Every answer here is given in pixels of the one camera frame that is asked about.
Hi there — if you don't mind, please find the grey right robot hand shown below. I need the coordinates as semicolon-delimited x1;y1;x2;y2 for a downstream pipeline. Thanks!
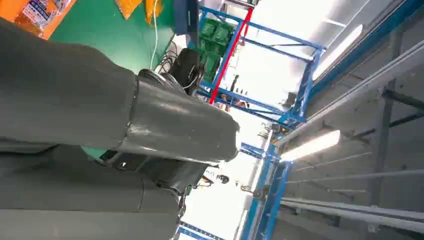
0;17;240;240

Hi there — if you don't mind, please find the green mat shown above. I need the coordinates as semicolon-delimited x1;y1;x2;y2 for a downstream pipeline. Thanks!
49;0;177;74

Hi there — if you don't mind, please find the black bag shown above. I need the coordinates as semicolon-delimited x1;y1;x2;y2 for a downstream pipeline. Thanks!
168;47;205;96

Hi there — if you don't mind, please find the dark blue tablet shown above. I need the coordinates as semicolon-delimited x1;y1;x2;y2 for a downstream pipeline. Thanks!
173;0;200;36

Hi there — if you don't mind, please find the green plastic crate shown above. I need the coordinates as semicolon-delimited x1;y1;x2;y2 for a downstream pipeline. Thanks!
198;43;222;84
199;18;235;46

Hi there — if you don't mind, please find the red metal bar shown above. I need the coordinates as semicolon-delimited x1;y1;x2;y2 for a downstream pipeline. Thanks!
208;7;255;106

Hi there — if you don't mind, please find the blue metal shelf rack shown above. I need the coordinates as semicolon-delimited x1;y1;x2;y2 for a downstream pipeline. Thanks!
188;5;327;131
238;142;293;240

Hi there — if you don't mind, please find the long ceiling light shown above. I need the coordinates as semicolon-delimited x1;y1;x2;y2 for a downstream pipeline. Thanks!
280;129;342;164
312;24;364;81

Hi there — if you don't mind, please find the white charging cable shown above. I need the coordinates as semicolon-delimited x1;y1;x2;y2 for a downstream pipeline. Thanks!
149;0;160;71

